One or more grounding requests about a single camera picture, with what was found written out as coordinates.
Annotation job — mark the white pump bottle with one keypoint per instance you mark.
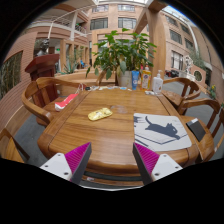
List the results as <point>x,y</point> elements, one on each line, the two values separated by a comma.
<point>157,85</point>

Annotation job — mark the red and white bag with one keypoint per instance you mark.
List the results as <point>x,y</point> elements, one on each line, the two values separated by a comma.
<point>66,101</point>

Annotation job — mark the grey cat-print mouse pad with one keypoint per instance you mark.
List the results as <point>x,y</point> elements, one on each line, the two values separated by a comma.
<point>160,133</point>

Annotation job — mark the white abstract sculpture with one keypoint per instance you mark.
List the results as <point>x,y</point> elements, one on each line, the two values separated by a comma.
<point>189,65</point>

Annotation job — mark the yellow flowering plant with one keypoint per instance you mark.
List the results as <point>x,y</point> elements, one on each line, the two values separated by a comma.
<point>212,91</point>

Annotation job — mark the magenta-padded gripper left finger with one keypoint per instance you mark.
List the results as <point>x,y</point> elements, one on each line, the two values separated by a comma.
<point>60,163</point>

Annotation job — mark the leafy potted plant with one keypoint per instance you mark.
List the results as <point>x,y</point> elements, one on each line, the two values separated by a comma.
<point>123,53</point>

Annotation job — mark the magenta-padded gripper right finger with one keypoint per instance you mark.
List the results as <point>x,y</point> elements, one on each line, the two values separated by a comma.
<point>161,165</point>

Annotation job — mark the dark bust statue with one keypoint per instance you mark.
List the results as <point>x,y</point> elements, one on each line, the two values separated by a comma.
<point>43,48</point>

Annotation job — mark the black notebook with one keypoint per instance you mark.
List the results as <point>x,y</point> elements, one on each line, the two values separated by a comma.
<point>196,129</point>

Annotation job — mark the wooden armchair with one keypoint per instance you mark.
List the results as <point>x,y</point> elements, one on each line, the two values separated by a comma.
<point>10,146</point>
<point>33,108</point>
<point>206,146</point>
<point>100,78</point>
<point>175,96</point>

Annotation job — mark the blue tube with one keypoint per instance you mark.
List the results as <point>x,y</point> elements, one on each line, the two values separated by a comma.
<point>135,80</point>

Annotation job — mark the spiky green agave plant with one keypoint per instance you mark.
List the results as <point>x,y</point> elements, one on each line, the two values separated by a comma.
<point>70,66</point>

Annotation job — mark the yellow computer mouse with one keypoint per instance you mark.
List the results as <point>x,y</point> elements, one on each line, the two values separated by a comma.
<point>100,114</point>

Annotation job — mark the dark red wooden pedestal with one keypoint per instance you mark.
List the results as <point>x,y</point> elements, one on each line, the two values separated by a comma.
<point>43,66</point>

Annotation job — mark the yellow liquid soap bottle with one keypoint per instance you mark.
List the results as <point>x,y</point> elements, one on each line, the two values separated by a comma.
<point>146,80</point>

